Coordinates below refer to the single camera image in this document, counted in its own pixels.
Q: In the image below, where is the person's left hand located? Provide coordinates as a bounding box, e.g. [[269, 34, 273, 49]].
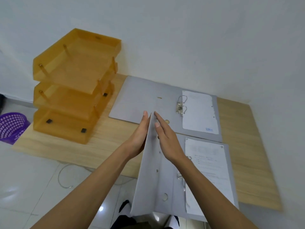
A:
[[123, 111, 152, 161]]

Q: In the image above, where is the person's right hand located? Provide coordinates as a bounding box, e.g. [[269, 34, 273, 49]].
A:
[[154, 111, 189, 165]]

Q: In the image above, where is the grey lever arch binder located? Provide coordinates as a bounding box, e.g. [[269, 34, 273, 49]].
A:
[[108, 76, 223, 143], [130, 112, 240, 223]]

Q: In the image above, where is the person's left forearm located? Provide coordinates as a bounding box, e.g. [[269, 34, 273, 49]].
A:
[[30, 143, 134, 229]]

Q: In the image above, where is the person's right forearm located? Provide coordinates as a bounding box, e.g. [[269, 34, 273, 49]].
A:
[[176, 155, 260, 229]]

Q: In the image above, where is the white printed paper sheet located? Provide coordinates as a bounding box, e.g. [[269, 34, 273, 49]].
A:
[[184, 138, 236, 216], [182, 90, 220, 135]]

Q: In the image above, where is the orange translucent tiered document tray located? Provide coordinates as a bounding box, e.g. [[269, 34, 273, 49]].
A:
[[32, 28, 122, 144]]

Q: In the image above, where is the person's right leg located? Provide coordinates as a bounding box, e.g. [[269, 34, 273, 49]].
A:
[[164, 215, 180, 229]]

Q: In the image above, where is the person's leg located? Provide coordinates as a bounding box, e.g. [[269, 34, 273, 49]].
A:
[[164, 215, 180, 229], [110, 200, 153, 229]]

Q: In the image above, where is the person's left leg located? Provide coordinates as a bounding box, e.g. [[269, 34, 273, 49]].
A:
[[110, 200, 153, 229]]

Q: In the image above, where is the purple plastic basket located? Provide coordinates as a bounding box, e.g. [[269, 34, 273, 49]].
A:
[[0, 112, 31, 145]]

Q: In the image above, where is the metal binder ring mechanism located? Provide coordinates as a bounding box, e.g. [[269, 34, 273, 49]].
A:
[[176, 95, 189, 117], [176, 155, 193, 189]]

